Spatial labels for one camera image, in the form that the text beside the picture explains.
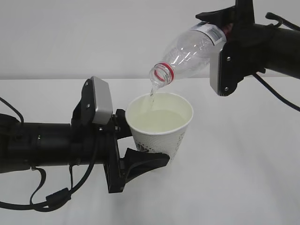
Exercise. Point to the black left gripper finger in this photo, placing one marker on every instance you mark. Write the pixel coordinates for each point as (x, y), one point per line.
(122, 128)
(137, 163)

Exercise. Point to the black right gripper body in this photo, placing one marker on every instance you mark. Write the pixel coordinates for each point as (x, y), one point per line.
(240, 20)

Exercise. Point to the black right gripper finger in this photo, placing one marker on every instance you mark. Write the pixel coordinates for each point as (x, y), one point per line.
(221, 18)

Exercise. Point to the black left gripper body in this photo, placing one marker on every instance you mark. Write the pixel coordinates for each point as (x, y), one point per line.
(110, 156)

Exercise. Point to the white paper cup green logo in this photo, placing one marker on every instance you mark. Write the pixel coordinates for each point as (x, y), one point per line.
(158, 123)

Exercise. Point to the clear Nongfu Spring water bottle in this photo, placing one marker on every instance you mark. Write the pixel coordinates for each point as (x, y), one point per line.
(186, 55)

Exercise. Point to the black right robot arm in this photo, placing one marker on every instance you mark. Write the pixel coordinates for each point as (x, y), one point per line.
(250, 48)

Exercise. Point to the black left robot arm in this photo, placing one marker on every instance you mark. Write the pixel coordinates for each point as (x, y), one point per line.
(91, 137)

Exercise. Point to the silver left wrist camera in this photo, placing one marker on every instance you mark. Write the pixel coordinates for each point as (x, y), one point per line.
(102, 101)

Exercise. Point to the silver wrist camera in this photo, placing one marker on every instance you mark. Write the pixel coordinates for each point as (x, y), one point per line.
(215, 66)
(102, 101)

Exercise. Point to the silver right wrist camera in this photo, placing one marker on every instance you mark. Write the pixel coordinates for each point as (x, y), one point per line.
(215, 66)

